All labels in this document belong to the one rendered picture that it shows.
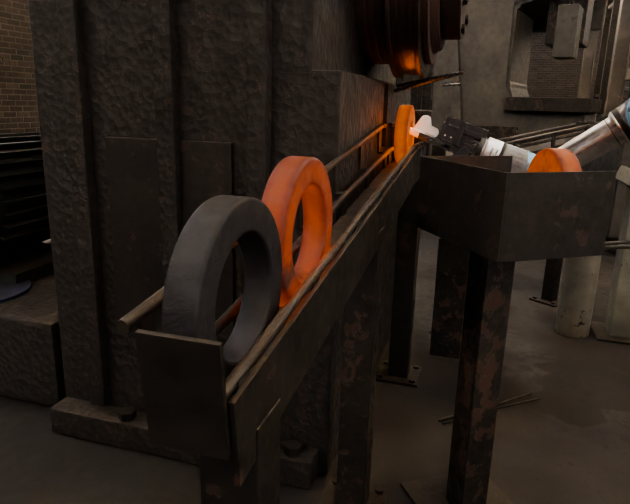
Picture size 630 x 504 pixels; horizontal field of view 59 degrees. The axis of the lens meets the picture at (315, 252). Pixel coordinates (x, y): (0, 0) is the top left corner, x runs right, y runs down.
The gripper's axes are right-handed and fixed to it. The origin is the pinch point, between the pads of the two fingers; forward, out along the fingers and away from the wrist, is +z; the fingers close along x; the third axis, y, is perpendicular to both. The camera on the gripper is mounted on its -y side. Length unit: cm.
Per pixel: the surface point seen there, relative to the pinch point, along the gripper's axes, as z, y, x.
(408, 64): 4.5, 15.6, 8.9
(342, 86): 8.8, 7.3, 46.8
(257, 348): -8, -13, 111
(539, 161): -29, 7, 49
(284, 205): -2, -3, 98
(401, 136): -0.1, -1.2, 7.8
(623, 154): -92, 13, -193
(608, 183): -39, 8, 56
